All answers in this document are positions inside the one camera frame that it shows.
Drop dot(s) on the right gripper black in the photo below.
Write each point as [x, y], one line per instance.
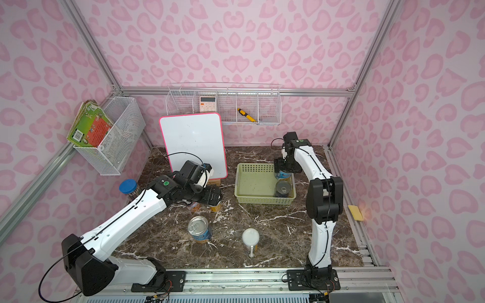
[285, 166]

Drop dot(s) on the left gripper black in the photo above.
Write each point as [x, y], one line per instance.
[213, 195]

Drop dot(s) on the dark navy tin can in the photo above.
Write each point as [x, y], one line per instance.
[283, 189]

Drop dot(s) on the blue tin can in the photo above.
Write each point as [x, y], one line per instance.
[283, 175]
[199, 229]

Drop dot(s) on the green plastic basket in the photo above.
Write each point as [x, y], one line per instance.
[255, 184]

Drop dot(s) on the yellow can white lid spoon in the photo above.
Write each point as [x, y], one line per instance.
[250, 238]

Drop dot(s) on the blue lid pencil jar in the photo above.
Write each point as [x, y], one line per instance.
[130, 188]

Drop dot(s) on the small yellow white-lid can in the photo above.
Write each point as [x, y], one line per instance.
[216, 208]

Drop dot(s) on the red white lidded can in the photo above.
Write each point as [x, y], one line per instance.
[194, 207]

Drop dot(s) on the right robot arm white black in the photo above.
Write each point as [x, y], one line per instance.
[324, 202]

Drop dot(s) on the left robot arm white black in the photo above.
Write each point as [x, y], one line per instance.
[89, 260]

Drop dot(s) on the wooden whiteboard stand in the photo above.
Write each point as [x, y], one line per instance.
[214, 182]

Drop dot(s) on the pink framed whiteboard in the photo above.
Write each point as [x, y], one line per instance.
[196, 137]

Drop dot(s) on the yellow black utility knife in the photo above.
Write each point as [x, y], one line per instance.
[246, 115]

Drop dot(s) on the yellow sticky note pad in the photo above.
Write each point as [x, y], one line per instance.
[356, 213]

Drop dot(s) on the white pink calculator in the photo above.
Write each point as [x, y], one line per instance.
[208, 104]

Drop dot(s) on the green red booklet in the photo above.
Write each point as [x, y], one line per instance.
[90, 126]

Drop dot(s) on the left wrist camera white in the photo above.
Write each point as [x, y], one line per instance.
[197, 174]

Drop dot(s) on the white wire wall shelf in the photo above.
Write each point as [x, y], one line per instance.
[263, 104]

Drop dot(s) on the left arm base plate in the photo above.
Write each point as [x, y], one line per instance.
[169, 281]

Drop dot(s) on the white mesh wall basket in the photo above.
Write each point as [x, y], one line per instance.
[111, 156]

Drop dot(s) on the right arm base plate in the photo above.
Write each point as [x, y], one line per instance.
[323, 279]

